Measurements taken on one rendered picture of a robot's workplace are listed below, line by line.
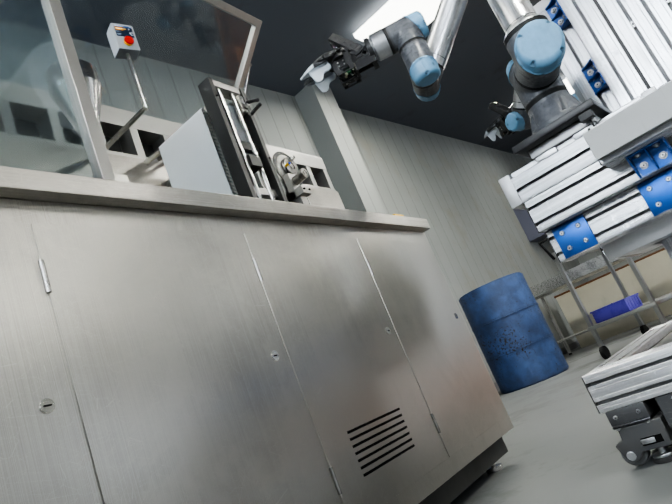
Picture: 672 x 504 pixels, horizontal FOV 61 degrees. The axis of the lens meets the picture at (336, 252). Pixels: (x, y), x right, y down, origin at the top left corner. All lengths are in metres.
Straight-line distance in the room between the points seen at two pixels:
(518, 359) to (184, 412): 4.19
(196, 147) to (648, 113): 1.32
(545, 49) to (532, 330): 3.75
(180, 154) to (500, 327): 3.58
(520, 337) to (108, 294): 4.29
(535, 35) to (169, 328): 1.08
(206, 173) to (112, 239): 0.88
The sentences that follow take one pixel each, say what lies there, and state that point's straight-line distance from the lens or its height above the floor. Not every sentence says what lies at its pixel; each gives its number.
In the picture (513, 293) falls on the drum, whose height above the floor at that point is 0.74.
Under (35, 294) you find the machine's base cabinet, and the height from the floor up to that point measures 0.69.
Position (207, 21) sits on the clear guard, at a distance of 2.51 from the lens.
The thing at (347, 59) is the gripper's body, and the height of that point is 1.20.
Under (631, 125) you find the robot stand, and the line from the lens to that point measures 1.44.
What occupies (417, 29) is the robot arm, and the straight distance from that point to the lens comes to 1.63.
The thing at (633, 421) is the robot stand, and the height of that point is 0.10.
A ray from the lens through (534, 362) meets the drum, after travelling 5.05.
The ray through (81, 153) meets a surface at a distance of 1.25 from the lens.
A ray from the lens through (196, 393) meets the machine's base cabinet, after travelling 1.07.
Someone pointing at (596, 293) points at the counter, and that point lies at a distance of 7.69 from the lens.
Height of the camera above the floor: 0.36
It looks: 15 degrees up
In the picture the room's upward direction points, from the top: 22 degrees counter-clockwise
